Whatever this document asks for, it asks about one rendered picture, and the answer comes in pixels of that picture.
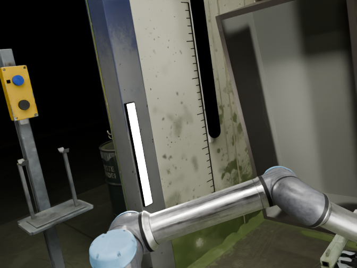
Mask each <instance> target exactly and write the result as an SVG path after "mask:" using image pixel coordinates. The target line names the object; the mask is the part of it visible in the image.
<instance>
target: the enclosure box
mask: <svg viewBox="0 0 357 268"><path fill-rule="evenodd" d="M215 18H216V22H217V26H218V31H219V35H220V39H221V42H222V47H223V51H224V55H225V60H226V64H227V68H228V72H229V77H230V80H231V84H232V88H233V93H234V97H235V101H236V105H237V110H238V113H239V117H240V121H241V126H242V130H243V134H244V139H245V143H246V147H247V150H248V154H249V159H250V163H251V167H252V172H253V176H254V178H256V177H258V176H261V175H264V173H265V172H266V171H267V170H268V169H269V168H271V167H273V166H283V167H286V168H288V169H290V170H291V171H293V172H294V173H295V174H296V176H297V177H298V178H299V179H300V180H301V181H303V182H304V183H306V184H307V185H309V186H310V187H312V188H314V189H316V190H317V191H319V192H321V193H324V194H326V195H327V196H328V198H329V201H330V202H332V203H334V204H336V205H338V206H340V207H343V208H345V209H347V210H349V211H351V212H354V211H355V210H357V0H263V1H259V2H255V3H252V4H249V5H246V6H243V7H240V8H238V9H235V10H232V11H229V12H226V13H223V14H220V15H218V16H215ZM262 213H263V218H264V219H267V220H272V221H276V222H280V223H285V224H290V225H294V226H297V227H302V228H306V229H311V230H316V231H320V232H325V233H329V234H333V235H336V233H333V232H331V231H329V230H327V229H325V228H322V227H320V226H318V227H316V228H311V227H309V226H307V225H305V224H303V223H301V222H299V221H297V220H296V219H294V218H292V217H291V216H289V215H288V214H287V213H285V212H284V211H283V210H281V209H280V208H279V207H278V206H277V205H275V206H272V207H269V208H268V207H267V208H264V209H262Z"/></svg>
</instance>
